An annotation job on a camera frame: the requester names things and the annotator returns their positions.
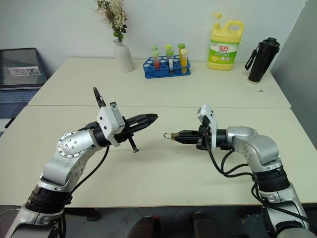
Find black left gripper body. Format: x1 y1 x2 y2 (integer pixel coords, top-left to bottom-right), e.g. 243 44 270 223
114 118 140 153

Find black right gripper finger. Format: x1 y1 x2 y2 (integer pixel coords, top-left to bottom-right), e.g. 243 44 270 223
176 129 200 138
176 136 199 145

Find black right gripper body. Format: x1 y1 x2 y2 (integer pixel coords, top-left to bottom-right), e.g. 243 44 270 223
196 118 211 151

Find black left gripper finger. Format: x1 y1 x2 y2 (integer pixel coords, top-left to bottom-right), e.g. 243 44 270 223
126 113 159 125
128 117 158 133

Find brass padlock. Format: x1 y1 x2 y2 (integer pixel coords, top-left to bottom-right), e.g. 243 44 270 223
163 132 180 142

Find blue test tube rack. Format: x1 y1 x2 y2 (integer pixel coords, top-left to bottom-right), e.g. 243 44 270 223
143 55 192 80

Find green-capped tube red liquid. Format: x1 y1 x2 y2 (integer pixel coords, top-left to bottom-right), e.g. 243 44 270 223
152 50 160 70

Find green-capped tube white contents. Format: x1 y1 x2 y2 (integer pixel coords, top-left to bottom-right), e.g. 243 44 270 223
166 49 175 75

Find white ceramic vase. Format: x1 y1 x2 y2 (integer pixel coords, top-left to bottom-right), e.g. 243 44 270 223
113 39 135 73

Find yellow-capped tube orange liquid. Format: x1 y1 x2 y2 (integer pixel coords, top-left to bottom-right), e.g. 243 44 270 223
180 48 189 74

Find lime-capped test tube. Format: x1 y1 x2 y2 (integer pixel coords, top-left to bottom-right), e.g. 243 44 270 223
164 44 173 61

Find dark rounded shape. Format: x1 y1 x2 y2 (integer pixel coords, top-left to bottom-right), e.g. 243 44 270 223
192 211 216 238
128 215 162 238

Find yellow detergent pump bottle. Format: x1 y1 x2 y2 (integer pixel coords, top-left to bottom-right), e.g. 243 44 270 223
207 12 245 71

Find black furniture foot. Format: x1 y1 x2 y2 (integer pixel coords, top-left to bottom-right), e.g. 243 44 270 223
64 207 102 223

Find dried flower bouquet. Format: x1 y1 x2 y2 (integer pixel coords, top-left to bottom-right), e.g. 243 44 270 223
95 0 128 43

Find open grey laptop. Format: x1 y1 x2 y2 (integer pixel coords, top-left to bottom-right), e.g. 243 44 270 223
0 47 49 120

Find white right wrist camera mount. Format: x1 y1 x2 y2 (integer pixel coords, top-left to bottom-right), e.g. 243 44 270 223
196 103 219 150

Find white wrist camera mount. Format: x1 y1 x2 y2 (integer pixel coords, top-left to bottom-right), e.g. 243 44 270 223
196 103 219 150
96 101 126 148

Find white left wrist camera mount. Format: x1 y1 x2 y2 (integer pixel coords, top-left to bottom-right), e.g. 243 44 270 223
96 101 126 148

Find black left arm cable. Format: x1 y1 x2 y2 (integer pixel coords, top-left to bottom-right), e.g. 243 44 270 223
48 87 111 238

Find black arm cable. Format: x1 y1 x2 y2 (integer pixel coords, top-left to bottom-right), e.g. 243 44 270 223
48 87 111 238
202 135 310 224

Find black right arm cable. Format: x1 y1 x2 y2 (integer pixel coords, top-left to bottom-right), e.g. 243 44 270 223
202 135 310 224

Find black tumbler with strap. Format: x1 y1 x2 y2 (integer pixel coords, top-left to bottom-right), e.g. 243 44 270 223
244 37 281 85

